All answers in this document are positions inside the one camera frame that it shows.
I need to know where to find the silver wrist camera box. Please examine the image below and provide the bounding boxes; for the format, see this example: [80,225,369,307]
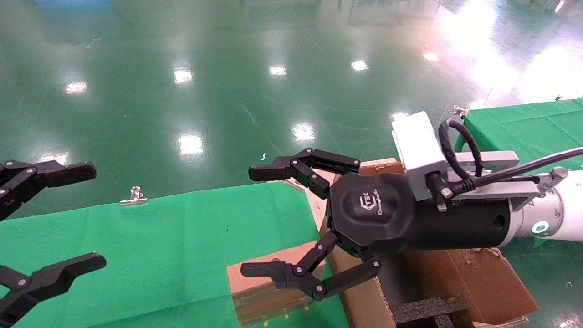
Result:
[391,111,449,201]

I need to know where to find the silver camera mount bracket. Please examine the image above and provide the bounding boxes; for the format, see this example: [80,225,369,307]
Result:
[444,151,554,211]

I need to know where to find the large green table cloth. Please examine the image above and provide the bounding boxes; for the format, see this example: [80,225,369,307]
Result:
[0,181,349,328]

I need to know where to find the small brown cardboard box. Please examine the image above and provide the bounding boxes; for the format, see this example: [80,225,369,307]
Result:
[226,241,326,328]

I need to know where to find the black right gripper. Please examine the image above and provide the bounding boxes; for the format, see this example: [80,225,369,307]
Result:
[240,148,511,301]

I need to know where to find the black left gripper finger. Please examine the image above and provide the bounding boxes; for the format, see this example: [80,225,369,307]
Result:
[0,253,107,326]
[0,160,97,221]

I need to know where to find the flat black foam insert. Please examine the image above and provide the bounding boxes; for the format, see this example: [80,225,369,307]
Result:
[392,295,470,328]

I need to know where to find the large open cardboard carton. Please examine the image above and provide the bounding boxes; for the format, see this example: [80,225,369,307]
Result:
[305,157,540,328]

